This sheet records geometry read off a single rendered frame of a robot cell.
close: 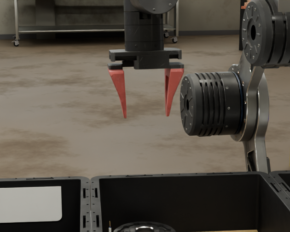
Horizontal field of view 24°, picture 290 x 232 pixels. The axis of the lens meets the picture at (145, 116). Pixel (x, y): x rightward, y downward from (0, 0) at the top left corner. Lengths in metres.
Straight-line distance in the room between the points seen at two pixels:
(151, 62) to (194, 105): 0.85
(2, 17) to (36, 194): 9.97
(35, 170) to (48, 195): 3.10
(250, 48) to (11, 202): 0.60
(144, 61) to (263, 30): 0.45
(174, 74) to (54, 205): 0.32
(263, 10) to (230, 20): 10.22
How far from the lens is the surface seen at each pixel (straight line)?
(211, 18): 11.48
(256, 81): 1.79
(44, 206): 1.13
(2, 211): 1.14
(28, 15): 11.04
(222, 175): 1.13
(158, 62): 0.96
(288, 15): 1.37
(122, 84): 0.96
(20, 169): 4.25
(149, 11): 0.89
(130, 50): 0.97
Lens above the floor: 1.28
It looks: 13 degrees down
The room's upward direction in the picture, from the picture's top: straight up
